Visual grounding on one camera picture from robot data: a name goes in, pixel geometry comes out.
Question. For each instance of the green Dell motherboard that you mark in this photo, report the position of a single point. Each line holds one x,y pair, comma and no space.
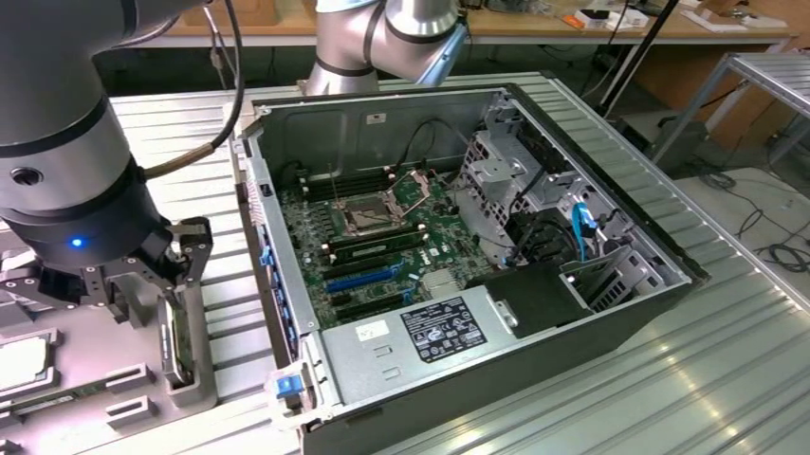
437,223

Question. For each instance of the green RAM stick in slot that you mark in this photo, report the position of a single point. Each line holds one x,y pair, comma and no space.
379,249

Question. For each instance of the blue case release latch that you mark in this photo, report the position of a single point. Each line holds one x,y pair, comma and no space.
287,385

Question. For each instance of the silver socket cover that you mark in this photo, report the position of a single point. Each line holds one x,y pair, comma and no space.
425,189

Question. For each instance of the black tripod pole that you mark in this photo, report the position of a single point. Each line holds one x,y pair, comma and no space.
639,54

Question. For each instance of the grey plastic parts rack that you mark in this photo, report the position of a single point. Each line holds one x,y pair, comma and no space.
82,341

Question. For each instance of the low-profile Nvidia graphics card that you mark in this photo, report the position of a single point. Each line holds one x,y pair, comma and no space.
180,341

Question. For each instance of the silver perforated disk bay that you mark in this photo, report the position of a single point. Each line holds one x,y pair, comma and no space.
610,284

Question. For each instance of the white paper stack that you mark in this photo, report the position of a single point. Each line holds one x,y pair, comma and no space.
716,21

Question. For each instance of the metal slat frame table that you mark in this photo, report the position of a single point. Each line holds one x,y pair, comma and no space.
778,71

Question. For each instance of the silver chipset heat sink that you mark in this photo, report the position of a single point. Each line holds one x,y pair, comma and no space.
439,280

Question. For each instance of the silver metal disk bay cage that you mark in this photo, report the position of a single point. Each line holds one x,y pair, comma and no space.
494,180

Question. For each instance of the CPU socket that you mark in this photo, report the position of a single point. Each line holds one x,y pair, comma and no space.
363,218

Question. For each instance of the black RAM slot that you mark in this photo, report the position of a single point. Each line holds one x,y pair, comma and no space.
347,179
374,236
349,188
375,242

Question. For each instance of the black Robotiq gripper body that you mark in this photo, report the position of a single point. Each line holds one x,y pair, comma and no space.
82,246

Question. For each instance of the black open PC case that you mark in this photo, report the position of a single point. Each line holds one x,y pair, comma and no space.
538,374

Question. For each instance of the long black expansion slot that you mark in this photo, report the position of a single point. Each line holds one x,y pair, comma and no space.
363,268
374,308

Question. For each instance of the orange and white box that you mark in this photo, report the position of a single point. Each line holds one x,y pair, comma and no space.
575,20

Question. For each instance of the green loose RAM stick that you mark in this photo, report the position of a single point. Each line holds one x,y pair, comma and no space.
70,392

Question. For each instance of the black plastic shroud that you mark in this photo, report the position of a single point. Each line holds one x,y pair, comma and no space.
531,294

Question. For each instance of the short black expansion slot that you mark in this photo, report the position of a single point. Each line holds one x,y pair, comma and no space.
343,298

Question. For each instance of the blue card retention clip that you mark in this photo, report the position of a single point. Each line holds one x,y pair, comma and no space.
264,257

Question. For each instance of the wooden desk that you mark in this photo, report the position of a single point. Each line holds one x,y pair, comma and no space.
626,32

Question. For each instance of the small black box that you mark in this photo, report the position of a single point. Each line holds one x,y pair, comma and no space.
595,18

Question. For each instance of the blue expansion slot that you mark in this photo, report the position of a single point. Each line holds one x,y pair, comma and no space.
363,280

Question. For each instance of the flat white box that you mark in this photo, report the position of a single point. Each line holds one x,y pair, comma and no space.
627,18

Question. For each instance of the thin metal locking lever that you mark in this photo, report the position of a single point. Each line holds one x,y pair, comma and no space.
334,185

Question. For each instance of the silver power supply unit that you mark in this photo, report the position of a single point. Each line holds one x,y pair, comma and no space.
379,360

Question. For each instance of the silver CPU chip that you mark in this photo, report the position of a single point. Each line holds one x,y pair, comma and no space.
19,362

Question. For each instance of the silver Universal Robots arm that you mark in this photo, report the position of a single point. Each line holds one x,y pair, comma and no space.
56,118

